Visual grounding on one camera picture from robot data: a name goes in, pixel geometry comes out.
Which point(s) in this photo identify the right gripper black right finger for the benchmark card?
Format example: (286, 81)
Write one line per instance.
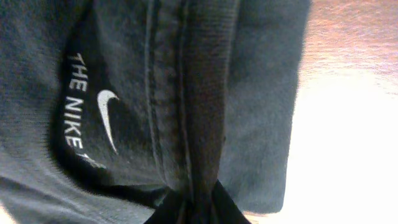
(224, 210)

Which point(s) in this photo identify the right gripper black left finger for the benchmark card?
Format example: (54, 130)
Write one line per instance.
(172, 210)

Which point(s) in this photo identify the dark green t-shirt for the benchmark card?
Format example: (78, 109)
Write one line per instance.
(107, 106)

